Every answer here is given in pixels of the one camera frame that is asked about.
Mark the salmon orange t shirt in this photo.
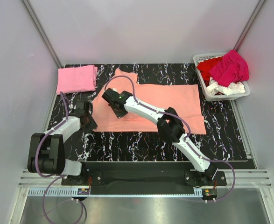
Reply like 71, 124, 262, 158
92, 69, 206, 134

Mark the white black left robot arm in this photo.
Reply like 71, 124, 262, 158
27, 101, 98, 185

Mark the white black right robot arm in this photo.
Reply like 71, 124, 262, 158
102, 88, 218, 186

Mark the folded pink t shirt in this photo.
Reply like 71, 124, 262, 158
56, 65, 98, 95

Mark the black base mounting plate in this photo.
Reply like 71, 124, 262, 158
62, 161, 227, 192

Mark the left electronics board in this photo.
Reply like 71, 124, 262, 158
77, 188, 90, 196

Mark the electronics board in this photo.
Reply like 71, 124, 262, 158
77, 188, 90, 196
203, 189, 218, 198

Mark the red crumpled t shirt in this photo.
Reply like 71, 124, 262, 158
197, 56, 222, 82

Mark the white crumpled t shirt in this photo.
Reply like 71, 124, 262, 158
206, 77, 245, 96

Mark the white plastic laundry basket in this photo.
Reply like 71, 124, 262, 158
193, 52, 251, 102

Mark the magenta crumpled t shirt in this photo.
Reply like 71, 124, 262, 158
209, 50, 249, 87

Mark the right electronics board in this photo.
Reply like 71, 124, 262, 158
203, 189, 218, 198

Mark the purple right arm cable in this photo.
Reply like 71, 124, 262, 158
103, 75, 237, 203

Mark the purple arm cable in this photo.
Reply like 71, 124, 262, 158
103, 75, 237, 203
34, 91, 88, 222

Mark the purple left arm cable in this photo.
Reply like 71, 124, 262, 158
34, 91, 88, 222

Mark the grey slotted cable duct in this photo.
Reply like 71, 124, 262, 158
28, 186, 218, 199

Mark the left aluminium frame post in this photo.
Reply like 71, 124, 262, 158
20, 0, 63, 68

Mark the aluminium frame post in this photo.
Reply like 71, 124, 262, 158
233, 0, 267, 52
20, 0, 63, 68

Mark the aluminium front rail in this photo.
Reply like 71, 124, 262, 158
18, 169, 272, 188

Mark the right aluminium frame post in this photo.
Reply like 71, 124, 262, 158
233, 0, 267, 52

